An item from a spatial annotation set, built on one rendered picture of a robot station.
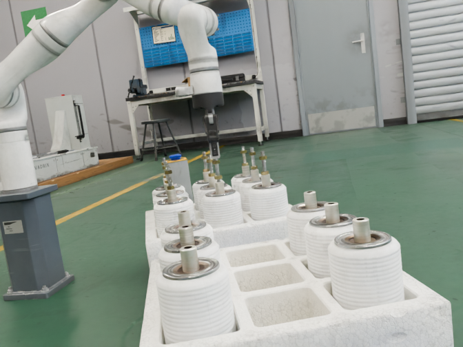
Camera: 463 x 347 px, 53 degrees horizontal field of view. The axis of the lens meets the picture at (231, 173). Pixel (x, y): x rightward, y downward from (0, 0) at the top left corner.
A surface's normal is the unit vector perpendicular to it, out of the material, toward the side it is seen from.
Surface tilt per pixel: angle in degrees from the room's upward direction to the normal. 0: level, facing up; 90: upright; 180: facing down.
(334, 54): 90
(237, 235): 90
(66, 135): 90
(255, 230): 90
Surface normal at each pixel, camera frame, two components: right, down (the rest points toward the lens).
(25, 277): -0.20, 0.16
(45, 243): 0.97, -0.10
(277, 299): 0.13, 0.11
